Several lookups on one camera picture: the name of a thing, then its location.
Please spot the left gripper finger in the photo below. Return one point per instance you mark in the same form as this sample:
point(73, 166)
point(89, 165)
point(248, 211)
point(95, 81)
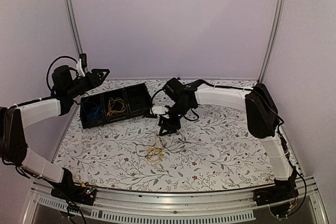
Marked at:
point(101, 71)
point(100, 78)

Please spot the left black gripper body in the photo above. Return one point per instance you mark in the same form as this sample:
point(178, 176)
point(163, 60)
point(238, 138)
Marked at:
point(90, 84)

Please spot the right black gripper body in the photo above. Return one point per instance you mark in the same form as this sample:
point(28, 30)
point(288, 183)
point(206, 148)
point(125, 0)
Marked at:
point(176, 124)

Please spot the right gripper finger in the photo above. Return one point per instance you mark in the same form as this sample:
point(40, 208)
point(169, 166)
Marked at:
point(167, 129)
point(163, 126)

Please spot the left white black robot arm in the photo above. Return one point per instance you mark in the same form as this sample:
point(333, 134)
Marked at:
point(68, 84)

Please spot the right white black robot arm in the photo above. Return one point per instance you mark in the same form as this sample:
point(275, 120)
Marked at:
point(263, 120)

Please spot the black three-compartment bin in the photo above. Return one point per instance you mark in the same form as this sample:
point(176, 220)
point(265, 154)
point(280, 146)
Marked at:
point(115, 105)

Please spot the floral tablecloth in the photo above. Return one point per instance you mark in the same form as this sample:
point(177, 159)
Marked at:
point(216, 152)

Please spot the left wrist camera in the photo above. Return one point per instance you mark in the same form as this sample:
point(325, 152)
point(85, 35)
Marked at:
point(81, 64)

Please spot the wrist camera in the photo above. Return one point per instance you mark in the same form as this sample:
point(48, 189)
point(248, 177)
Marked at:
point(81, 64)
point(156, 111)

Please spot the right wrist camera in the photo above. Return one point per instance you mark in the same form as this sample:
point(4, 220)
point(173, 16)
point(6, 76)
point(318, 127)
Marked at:
point(156, 111)

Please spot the aluminium front rail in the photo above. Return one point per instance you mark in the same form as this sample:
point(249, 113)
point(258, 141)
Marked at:
point(230, 206)

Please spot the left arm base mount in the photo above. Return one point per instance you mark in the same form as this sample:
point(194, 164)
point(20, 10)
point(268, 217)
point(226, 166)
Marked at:
point(73, 192)

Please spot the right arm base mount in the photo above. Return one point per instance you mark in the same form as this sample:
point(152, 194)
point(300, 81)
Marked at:
point(280, 191)

